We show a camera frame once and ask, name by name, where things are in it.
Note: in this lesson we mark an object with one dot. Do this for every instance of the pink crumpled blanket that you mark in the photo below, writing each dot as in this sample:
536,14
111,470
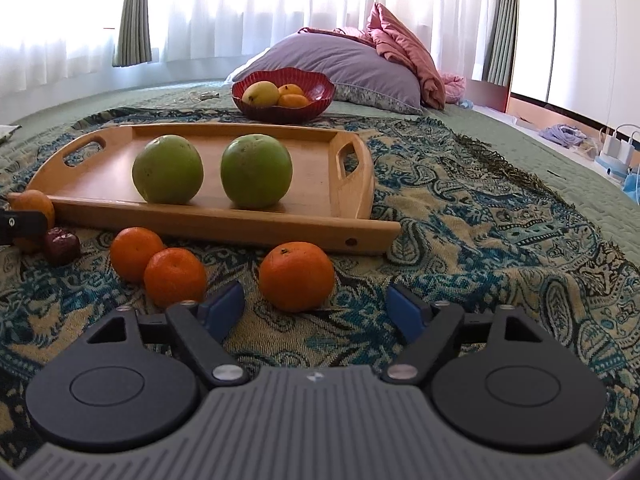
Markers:
392,40

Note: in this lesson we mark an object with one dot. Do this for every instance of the white charger with cables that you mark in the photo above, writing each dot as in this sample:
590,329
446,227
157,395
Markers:
617,150

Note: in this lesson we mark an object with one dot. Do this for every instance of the green curtain left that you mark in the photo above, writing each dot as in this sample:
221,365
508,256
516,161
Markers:
133,45

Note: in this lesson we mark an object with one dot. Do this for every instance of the green quilted bedspread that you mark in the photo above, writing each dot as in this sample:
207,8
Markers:
594,196

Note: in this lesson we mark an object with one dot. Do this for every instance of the green apple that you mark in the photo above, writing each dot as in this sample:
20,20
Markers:
169,170
256,171

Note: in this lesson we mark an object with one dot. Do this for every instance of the red fruit bowl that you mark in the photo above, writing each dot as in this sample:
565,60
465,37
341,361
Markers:
318,89

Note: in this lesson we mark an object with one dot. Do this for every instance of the orange fruit in bowl front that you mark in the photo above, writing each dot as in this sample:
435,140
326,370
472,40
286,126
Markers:
293,100

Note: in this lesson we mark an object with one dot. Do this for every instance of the yellow mango in bowl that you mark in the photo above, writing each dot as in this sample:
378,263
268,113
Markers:
261,94

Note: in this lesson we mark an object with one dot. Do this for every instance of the white sheer curtain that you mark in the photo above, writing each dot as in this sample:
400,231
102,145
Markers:
46,41

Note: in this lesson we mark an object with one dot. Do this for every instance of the lavender cloth on floor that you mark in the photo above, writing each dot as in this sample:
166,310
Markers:
565,135

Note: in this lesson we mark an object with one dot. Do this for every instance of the green curtain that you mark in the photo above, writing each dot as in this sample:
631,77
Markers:
500,50
133,45

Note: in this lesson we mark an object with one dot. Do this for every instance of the small tangerine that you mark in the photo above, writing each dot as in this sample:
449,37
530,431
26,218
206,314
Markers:
296,277
174,275
131,251

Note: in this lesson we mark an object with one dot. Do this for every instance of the orange fruit in bowl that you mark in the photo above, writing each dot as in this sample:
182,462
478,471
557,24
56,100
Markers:
293,100
287,89

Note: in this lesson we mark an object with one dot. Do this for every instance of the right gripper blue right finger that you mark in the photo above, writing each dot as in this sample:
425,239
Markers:
409,313

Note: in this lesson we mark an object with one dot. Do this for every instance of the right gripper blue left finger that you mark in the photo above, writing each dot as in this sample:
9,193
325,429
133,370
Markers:
219,313

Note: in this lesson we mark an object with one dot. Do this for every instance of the green curtain right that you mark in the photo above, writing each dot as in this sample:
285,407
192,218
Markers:
500,50

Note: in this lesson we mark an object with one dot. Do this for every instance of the blue cloth on floor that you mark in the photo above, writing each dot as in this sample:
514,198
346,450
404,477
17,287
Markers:
631,185

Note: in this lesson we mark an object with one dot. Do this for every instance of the wooden serving tray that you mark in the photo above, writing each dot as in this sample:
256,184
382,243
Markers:
328,203

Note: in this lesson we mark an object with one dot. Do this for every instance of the white paper bag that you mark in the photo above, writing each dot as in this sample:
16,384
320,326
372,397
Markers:
6,131

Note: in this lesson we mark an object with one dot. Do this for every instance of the purple pillow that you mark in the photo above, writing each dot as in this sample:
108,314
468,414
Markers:
359,74

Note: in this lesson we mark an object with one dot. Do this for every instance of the large dull orange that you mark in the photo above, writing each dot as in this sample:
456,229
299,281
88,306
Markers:
32,200

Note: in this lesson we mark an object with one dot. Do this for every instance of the orange fruit in bowl back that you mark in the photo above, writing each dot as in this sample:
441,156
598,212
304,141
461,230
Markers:
287,89

